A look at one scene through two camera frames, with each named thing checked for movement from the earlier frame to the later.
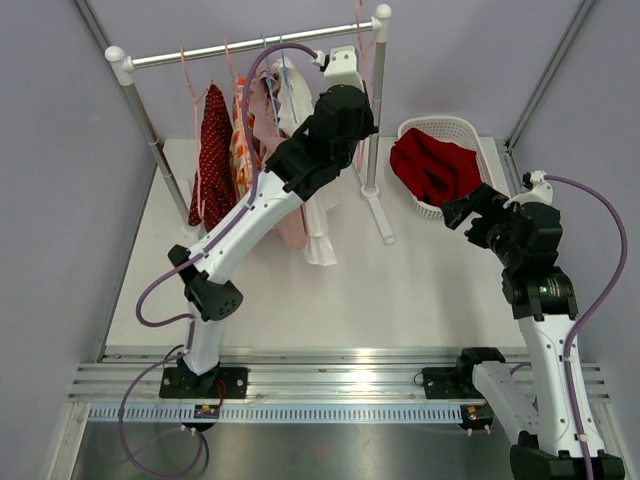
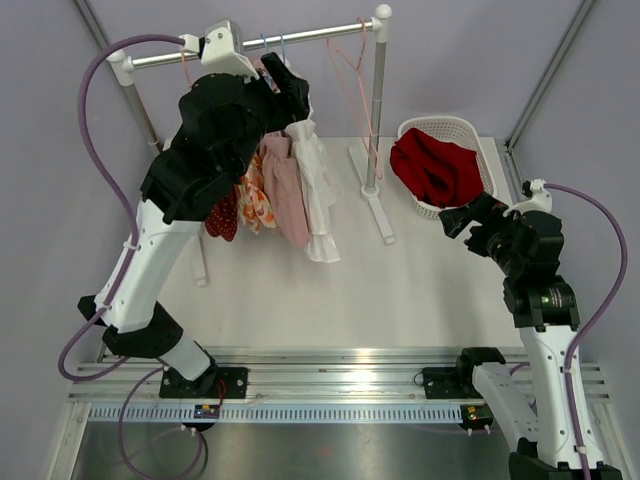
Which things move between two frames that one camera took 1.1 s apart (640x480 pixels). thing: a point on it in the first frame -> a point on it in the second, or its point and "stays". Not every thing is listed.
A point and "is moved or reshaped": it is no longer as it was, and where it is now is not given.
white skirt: (318, 212) stays
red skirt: (437, 171) stays
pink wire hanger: (369, 45) is moved or reshaped
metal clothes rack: (124, 68) stays
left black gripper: (366, 125) -> (290, 103)
